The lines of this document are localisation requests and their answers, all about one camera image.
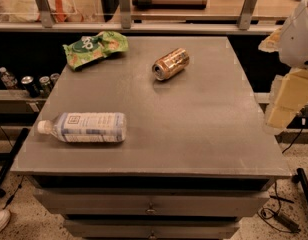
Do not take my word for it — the black stand leg right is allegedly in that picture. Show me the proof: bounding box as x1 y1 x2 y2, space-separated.
292 168 308 205

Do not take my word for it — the grey drawer cabinet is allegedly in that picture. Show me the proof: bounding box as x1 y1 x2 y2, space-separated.
12 37 290 240

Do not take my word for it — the small water bottle on shelf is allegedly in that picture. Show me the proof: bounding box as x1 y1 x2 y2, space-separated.
0 67 18 90

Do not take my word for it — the metal bracket left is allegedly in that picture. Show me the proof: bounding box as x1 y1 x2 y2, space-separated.
35 0 55 28

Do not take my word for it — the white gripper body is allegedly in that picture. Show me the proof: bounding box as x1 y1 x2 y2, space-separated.
279 0 308 69

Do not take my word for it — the black stand leg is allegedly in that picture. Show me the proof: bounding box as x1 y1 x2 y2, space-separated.
292 168 308 205
0 128 29 198

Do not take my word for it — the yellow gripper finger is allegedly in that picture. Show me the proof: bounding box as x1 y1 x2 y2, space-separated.
258 28 282 53
263 68 308 134

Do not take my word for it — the black power adapter with cable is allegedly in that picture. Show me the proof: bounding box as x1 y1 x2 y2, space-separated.
257 183 301 234

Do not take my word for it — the gold soda can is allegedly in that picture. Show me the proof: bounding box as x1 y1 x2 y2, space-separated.
152 48 190 81

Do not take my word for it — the blue label plastic water bottle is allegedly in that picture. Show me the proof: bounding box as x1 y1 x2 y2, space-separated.
37 112 127 143

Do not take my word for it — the metal bracket middle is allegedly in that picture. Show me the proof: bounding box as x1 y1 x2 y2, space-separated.
119 0 131 29

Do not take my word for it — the orange white bag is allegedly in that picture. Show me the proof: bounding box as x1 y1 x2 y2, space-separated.
7 0 85 23

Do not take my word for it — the white shoe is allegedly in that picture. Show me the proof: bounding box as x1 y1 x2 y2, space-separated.
0 210 11 232

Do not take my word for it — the dark can on shelf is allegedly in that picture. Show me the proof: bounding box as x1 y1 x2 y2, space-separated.
21 76 40 98

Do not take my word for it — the metal bracket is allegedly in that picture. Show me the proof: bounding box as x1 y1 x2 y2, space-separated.
119 0 131 29
35 0 55 28
237 0 257 30

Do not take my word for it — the black stand leg left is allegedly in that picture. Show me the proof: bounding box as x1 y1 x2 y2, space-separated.
0 128 29 198

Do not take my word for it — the metal bracket right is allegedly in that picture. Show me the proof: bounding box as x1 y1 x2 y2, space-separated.
237 0 257 30

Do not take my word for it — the green chip bag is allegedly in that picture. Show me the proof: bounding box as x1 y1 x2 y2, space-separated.
63 31 128 71

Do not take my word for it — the green can on shelf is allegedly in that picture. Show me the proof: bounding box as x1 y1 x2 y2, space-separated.
39 76 53 96

